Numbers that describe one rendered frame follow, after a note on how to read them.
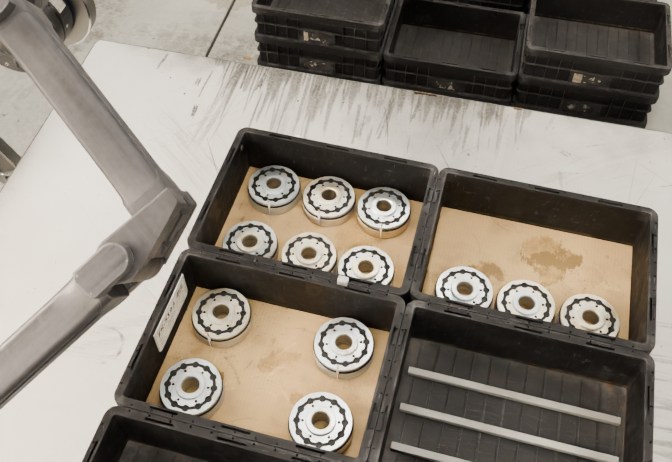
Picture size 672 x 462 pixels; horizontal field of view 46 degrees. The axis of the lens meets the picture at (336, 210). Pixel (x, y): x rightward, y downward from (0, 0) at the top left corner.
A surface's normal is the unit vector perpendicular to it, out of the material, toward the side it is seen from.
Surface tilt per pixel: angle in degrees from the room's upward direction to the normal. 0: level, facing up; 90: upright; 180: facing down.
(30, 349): 38
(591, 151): 0
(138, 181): 27
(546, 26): 0
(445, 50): 0
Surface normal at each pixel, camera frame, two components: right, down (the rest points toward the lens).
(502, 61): 0.00, -0.61
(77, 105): -0.09, -0.07
